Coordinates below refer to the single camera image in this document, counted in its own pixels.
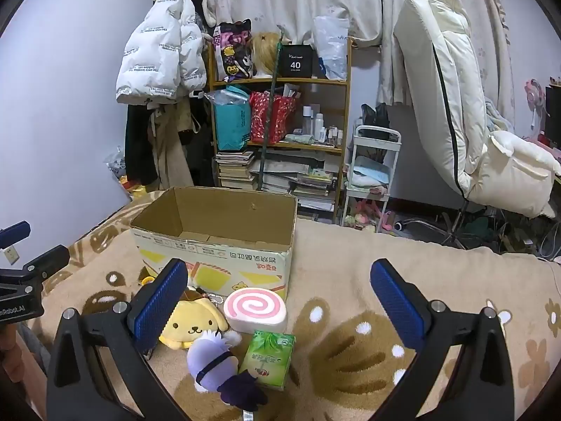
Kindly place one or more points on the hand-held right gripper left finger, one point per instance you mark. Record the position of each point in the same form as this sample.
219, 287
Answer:
160, 302

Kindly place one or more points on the printed cardboard box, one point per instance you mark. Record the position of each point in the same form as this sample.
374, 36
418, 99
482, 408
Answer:
245, 263

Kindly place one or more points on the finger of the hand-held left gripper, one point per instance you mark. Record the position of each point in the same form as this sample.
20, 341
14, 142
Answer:
48, 263
15, 233

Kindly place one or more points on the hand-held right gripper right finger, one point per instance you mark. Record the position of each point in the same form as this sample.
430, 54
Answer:
396, 307

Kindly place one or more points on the printed cartoon tote bag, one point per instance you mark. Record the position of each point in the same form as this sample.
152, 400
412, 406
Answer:
232, 52

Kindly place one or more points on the group of cosmetic bottles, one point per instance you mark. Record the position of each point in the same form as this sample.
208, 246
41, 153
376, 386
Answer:
317, 125

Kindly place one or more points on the white padded chair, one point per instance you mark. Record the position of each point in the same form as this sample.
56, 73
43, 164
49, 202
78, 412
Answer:
438, 74

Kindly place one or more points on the plastic bag of clutter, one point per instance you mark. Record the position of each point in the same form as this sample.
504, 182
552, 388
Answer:
117, 171

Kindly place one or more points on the green pole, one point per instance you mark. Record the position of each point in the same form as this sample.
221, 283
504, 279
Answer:
268, 131

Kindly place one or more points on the teal paper bag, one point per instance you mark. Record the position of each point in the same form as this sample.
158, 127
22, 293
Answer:
232, 123

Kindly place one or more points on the narrow stack of books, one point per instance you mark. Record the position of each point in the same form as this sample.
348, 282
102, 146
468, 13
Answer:
234, 171

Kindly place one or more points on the beige hanging coat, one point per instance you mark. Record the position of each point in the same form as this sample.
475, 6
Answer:
168, 149

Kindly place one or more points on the green tissue pack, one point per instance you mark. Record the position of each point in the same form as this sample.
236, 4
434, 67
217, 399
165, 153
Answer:
267, 359

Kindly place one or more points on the white wall socket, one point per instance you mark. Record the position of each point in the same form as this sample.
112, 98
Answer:
12, 254

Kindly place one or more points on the pink swirl roll cushion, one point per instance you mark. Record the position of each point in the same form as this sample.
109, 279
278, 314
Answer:
254, 309

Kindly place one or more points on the bamboo shelf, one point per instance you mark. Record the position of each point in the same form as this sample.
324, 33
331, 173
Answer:
344, 109

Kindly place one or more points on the clear plastic bag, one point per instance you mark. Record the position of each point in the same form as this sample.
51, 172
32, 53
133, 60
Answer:
331, 48

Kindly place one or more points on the blonde wig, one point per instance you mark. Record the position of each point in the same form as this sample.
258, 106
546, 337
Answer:
263, 52

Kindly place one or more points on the red gift bag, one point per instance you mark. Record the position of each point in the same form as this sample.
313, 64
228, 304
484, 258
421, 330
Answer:
276, 118

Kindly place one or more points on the pink desk fan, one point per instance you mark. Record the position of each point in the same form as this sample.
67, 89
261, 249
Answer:
535, 96

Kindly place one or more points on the yellow dog plush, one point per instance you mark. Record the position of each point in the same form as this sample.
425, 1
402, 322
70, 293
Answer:
193, 320

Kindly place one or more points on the purple-haired plush doll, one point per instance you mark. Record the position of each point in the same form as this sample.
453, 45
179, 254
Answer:
210, 359

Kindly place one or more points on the white puffer jacket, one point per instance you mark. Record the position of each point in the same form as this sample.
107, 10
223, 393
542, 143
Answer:
153, 52

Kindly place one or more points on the black hanging coat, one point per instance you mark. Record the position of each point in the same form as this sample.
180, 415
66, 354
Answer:
138, 144

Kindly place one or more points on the wide stack of books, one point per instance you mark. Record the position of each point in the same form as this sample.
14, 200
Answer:
307, 184

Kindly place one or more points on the black box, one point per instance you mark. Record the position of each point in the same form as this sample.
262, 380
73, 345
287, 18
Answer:
296, 61

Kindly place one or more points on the black bag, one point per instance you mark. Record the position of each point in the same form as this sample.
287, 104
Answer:
374, 116

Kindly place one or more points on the white trolley cart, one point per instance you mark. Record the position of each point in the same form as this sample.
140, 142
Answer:
374, 133

